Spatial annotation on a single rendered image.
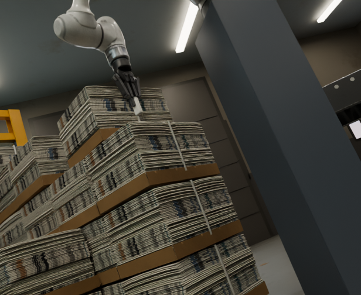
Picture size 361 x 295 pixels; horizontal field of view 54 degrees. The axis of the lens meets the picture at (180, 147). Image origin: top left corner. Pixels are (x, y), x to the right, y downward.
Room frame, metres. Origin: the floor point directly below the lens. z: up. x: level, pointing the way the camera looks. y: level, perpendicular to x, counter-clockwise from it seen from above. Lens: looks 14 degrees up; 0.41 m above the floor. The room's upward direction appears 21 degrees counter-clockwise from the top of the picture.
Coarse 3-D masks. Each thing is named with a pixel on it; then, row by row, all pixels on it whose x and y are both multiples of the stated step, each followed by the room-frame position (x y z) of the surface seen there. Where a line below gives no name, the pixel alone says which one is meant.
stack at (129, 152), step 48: (144, 144) 1.09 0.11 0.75; (192, 144) 1.27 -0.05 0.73; (48, 192) 1.42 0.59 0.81; (96, 192) 1.23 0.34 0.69; (144, 192) 1.11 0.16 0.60; (192, 192) 1.20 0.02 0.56; (96, 240) 1.29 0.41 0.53; (144, 240) 1.12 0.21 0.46; (240, 240) 1.32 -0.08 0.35; (96, 288) 1.36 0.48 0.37; (144, 288) 1.17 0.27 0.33; (192, 288) 1.08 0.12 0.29; (240, 288) 1.24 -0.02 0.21
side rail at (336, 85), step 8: (360, 72) 1.38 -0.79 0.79; (344, 80) 1.40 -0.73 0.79; (352, 80) 1.39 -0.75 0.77; (360, 80) 1.38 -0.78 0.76; (328, 88) 1.42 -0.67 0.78; (336, 88) 1.41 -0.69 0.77; (344, 88) 1.40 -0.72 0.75; (352, 88) 1.40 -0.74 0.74; (360, 88) 1.39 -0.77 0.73; (328, 96) 1.43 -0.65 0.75; (336, 96) 1.42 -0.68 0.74; (344, 96) 1.41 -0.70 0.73; (352, 96) 1.40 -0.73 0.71; (360, 96) 1.39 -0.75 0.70; (336, 104) 1.42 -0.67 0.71; (344, 104) 1.41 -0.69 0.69; (352, 104) 1.41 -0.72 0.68; (336, 112) 1.45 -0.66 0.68
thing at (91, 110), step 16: (80, 96) 1.20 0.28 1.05; (96, 96) 1.19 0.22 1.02; (112, 96) 1.24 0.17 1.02; (64, 112) 1.30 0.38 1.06; (80, 112) 1.21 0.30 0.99; (96, 112) 1.16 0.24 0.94; (112, 112) 1.21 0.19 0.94; (128, 112) 1.26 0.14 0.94; (64, 128) 1.31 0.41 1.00; (80, 128) 1.24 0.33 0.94; (96, 128) 1.17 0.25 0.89; (64, 144) 1.34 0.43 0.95; (80, 144) 1.26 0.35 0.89
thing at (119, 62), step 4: (116, 60) 1.24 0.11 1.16; (120, 60) 1.24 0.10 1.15; (124, 60) 1.24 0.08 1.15; (128, 60) 1.27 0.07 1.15; (112, 64) 1.25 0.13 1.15; (116, 64) 1.24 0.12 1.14; (120, 64) 1.24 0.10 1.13; (124, 64) 1.24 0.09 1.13; (128, 64) 1.25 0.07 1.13; (112, 68) 1.27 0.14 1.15; (116, 68) 1.24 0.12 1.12; (120, 68) 1.25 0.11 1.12; (124, 68) 1.26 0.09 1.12; (128, 68) 1.27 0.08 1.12; (116, 72) 1.25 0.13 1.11; (120, 72) 1.25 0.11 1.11; (128, 72) 1.28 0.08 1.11; (120, 76) 1.24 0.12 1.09; (128, 76) 1.27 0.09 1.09; (132, 76) 1.29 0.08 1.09; (124, 80) 1.25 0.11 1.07
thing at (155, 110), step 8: (144, 88) 1.36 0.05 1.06; (152, 88) 1.40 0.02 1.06; (144, 96) 1.36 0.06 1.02; (152, 96) 1.39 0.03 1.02; (160, 96) 1.42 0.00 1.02; (144, 104) 1.34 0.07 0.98; (152, 104) 1.37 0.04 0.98; (160, 104) 1.40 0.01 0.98; (144, 112) 1.32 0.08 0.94; (152, 112) 1.35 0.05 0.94; (160, 112) 1.38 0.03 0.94; (168, 112) 1.41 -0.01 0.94; (152, 120) 1.34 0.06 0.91; (160, 120) 1.37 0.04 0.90; (168, 120) 1.40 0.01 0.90
